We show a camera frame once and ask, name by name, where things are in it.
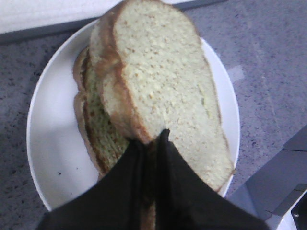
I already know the bread slice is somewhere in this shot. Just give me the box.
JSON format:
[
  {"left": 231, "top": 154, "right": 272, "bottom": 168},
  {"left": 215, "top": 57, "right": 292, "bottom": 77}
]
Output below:
[
  {"left": 73, "top": 47, "right": 129, "bottom": 177},
  {"left": 89, "top": 0, "right": 234, "bottom": 191}
]

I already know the white grey cutting board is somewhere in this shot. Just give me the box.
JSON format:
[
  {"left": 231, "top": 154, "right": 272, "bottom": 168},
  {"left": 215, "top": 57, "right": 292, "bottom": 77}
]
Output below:
[{"left": 0, "top": 0, "right": 228, "bottom": 44}]

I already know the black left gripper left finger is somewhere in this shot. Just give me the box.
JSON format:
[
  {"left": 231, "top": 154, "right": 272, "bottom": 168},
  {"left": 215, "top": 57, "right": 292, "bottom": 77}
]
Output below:
[{"left": 36, "top": 138, "right": 150, "bottom": 230}]

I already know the white round plate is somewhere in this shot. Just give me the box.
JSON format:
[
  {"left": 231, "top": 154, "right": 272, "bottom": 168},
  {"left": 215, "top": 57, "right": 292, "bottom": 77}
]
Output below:
[{"left": 26, "top": 19, "right": 241, "bottom": 212}]

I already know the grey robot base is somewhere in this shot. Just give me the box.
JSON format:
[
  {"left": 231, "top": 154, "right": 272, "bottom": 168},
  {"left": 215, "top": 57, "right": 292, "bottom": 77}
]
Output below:
[{"left": 229, "top": 127, "right": 307, "bottom": 230}]

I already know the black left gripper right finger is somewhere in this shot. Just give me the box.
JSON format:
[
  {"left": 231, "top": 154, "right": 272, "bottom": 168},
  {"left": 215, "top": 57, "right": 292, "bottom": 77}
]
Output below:
[{"left": 156, "top": 129, "right": 269, "bottom": 230}]

